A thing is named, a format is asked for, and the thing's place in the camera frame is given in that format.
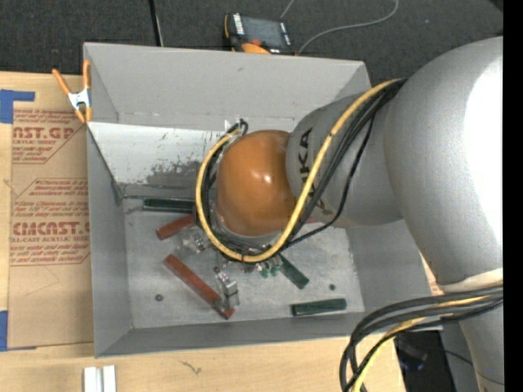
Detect dark green flat block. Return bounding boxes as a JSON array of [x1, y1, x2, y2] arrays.
[[279, 253, 311, 291], [142, 198, 196, 214], [290, 297, 348, 318]]

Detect grey metal bin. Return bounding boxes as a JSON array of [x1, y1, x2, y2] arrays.
[[83, 42, 445, 359]]

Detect red-brown flat block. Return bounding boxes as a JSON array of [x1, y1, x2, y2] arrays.
[[155, 214, 198, 241], [163, 253, 236, 321]]

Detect brown cardboard board red print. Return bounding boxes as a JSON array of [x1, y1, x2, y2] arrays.
[[0, 70, 96, 351]]

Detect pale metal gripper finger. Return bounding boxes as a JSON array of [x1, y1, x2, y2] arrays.
[[215, 270, 241, 309], [178, 228, 207, 257]]

